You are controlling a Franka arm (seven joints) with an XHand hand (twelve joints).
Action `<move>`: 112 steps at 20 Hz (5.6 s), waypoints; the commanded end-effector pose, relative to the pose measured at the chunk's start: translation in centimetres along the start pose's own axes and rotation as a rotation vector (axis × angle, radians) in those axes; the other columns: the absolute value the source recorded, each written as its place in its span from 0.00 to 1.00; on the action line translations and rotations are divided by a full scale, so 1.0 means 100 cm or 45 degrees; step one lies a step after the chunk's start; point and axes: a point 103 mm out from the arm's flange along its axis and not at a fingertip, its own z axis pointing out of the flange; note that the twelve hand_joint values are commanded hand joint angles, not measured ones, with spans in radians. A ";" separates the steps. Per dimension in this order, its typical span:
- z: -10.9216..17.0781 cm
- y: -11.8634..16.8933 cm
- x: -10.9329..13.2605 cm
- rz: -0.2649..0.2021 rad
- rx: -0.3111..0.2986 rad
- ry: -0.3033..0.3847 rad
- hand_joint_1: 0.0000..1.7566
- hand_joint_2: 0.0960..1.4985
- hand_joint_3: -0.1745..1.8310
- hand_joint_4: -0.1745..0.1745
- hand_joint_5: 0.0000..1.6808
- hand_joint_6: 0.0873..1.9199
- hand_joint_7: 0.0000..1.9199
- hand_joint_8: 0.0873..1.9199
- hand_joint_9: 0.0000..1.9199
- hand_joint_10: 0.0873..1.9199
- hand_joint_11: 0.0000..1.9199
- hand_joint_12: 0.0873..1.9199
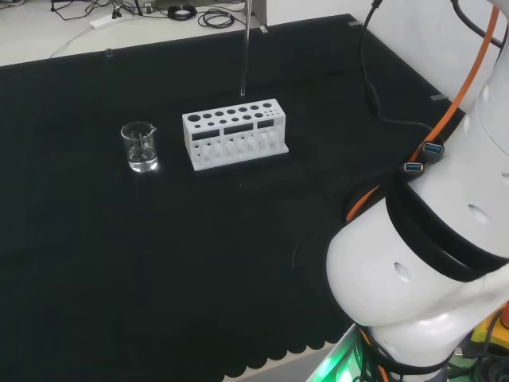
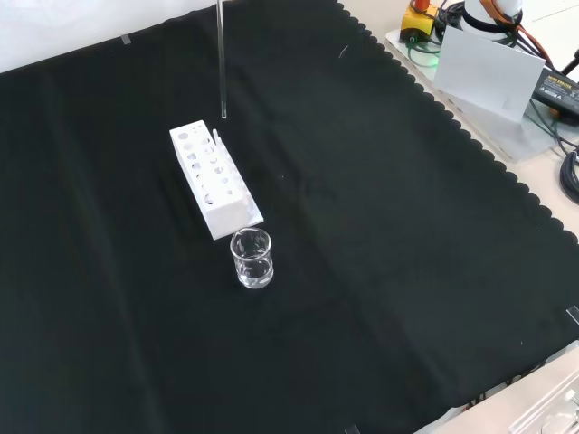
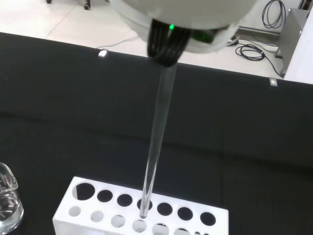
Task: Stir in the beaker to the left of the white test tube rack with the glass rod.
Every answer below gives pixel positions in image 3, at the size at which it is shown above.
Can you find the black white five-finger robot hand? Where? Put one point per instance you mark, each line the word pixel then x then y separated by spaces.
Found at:
pixel 181 14

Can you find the white test tube rack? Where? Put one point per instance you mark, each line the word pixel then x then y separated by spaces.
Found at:
pixel 149 226

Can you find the small clear glass beaker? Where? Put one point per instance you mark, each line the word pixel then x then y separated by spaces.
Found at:
pixel 9 208

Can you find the clear cloth clip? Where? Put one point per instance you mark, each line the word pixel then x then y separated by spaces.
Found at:
pixel 273 81
pixel 103 53

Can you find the black chair wheel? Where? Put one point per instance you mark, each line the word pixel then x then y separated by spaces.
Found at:
pixel 86 5

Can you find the grey metal cabinet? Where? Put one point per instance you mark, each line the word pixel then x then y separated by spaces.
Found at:
pixel 292 36

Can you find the black bench cloth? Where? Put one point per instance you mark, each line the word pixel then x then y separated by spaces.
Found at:
pixel 73 110

